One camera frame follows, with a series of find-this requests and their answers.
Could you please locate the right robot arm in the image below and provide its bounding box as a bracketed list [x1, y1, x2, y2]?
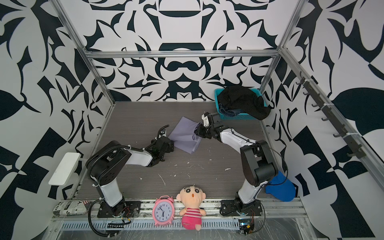
[195, 112, 279, 208]

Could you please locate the folded newspaper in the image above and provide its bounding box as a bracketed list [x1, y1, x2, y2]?
[53, 200, 91, 217]

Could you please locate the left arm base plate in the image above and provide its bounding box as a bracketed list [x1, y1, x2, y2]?
[97, 201, 142, 218]

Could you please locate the teal plastic basket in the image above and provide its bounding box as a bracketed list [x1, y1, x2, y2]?
[214, 89, 256, 120]

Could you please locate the small circuit board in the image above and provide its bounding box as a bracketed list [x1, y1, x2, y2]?
[239, 219, 255, 235]

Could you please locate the denim garment in basket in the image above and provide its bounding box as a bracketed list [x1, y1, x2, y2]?
[219, 104, 245, 117]

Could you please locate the pink alarm clock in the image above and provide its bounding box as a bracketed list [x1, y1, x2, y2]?
[152, 196, 176, 227]

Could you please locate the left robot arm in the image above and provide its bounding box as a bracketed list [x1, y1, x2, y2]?
[86, 136, 174, 216]

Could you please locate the plush doll pink shirt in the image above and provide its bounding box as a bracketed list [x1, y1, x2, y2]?
[177, 185, 207, 231]

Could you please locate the blue cloth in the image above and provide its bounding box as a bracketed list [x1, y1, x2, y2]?
[265, 171, 296, 202]

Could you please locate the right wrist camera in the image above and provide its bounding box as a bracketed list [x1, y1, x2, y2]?
[202, 113, 210, 127]

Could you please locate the black garment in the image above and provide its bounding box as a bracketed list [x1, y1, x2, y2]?
[218, 85, 271, 120]

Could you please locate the grey wall hook rail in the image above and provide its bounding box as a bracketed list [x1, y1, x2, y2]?
[297, 72, 367, 159]

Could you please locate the lavender skirt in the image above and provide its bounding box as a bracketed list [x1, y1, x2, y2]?
[169, 117, 202, 154]

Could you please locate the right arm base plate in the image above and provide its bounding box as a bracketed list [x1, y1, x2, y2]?
[220, 199, 263, 217]

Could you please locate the black corrugated cable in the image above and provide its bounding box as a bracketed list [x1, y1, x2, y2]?
[87, 199, 130, 238]

